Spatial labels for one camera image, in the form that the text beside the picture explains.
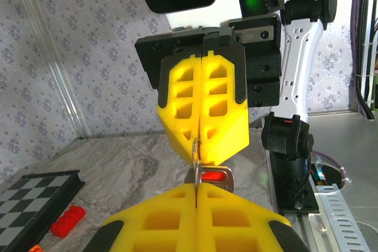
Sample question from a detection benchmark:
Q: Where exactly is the grey metal sheet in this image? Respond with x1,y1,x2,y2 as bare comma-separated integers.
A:
307,110,378,252

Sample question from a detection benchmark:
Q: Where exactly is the white slotted cable duct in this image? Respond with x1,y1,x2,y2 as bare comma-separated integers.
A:
314,183,372,252

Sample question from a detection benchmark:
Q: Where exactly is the silver keyring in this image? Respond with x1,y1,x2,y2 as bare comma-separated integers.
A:
191,138,204,189

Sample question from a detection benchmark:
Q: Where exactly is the small circuit board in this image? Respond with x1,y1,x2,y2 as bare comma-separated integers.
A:
311,162,328,184

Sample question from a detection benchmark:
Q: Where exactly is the red toy brick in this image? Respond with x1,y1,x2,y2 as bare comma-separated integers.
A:
49,205,86,238

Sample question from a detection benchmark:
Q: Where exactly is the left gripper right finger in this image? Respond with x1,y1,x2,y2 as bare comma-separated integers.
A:
197,182,309,252

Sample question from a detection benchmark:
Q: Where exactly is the red plastic key tag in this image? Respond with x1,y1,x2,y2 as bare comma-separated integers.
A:
202,171,224,182

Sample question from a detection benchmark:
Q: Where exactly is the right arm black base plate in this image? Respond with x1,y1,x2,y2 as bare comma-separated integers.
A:
277,172,320,215

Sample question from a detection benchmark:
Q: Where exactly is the silver key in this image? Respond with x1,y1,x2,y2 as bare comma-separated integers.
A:
184,165,236,194

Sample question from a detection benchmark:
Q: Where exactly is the black and grey chessboard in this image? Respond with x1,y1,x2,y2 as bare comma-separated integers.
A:
0,169,86,252

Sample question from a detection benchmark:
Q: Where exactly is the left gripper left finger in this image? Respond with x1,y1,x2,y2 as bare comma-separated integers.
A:
84,182,197,252

